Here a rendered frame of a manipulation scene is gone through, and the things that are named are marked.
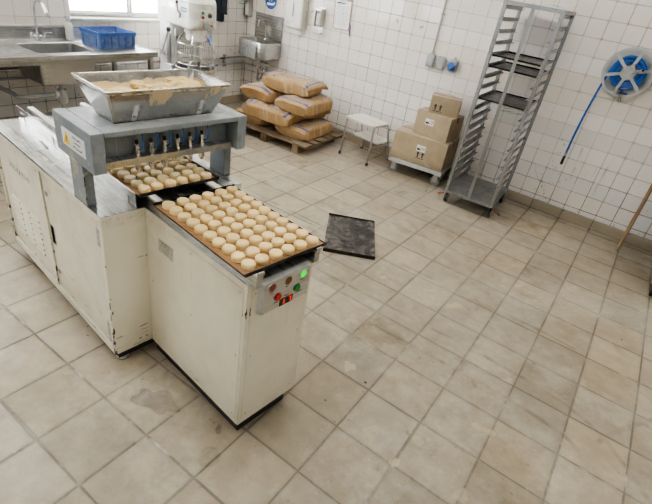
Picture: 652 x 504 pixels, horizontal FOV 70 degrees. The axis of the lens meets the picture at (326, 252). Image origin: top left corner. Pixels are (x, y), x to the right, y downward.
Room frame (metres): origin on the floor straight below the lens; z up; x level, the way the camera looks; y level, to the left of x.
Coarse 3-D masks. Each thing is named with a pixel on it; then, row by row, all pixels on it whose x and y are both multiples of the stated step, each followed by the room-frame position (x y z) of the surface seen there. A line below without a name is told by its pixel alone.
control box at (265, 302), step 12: (300, 264) 1.49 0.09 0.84; (276, 276) 1.39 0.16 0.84; (288, 276) 1.41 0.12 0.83; (300, 276) 1.46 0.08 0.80; (264, 288) 1.32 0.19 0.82; (276, 288) 1.37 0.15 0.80; (288, 288) 1.42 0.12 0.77; (300, 288) 1.47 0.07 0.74; (264, 300) 1.32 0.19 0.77; (264, 312) 1.33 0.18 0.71
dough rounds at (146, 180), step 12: (120, 168) 1.88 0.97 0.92; (132, 168) 1.91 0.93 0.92; (144, 168) 1.93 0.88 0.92; (156, 168) 1.98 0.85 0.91; (168, 168) 1.97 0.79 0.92; (180, 168) 1.99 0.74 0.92; (192, 168) 2.03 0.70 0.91; (120, 180) 1.80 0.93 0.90; (132, 180) 1.78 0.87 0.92; (144, 180) 1.81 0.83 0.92; (156, 180) 1.86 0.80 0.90; (168, 180) 1.84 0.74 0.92; (180, 180) 1.87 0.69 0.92; (192, 180) 1.91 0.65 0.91; (144, 192) 1.72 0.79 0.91
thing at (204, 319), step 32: (160, 224) 1.64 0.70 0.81; (160, 256) 1.64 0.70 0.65; (192, 256) 1.50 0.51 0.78; (160, 288) 1.65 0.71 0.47; (192, 288) 1.50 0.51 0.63; (224, 288) 1.37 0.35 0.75; (160, 320) 1.66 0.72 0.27; (192, 320) 1.50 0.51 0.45; (224, 320) 1.37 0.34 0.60; (256, 320) 1.34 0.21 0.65; (288, 320) 1.48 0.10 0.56; (192, 352) 1.50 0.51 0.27; (224, 352) 1.36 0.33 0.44; (256, 352) 1.35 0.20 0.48; (288, 352) 1.51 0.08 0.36; (192, 384) 1.55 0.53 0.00; (224, 384) 1.36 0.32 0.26; (256, 384) 1.37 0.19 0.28; (288, 384) 1.54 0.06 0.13; (224, 416) 1.39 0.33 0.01; (256, 416) 1.43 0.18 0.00
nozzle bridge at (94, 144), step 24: (72, 120) 1.68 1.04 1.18; (96, 120) 1.72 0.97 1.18; (144, 120) 1.82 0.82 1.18; (168, 120) 1.87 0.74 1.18; (192, 120) 1.93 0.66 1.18; (216, 120) 2.00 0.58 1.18; (240, 120) 2.11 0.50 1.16; (72, 144) 1.67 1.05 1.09; (96, 144) 1.58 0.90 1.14; (120, 144) 1.73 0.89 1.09; (144, 144) 1.82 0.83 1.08; (192, 144) 2.00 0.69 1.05; (216, 144) 2.05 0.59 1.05; (240, 144) 2.11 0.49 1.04; (72, 168) 1.69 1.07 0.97; (96, 168) 1.57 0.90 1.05; (216, 168) 2.20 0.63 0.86
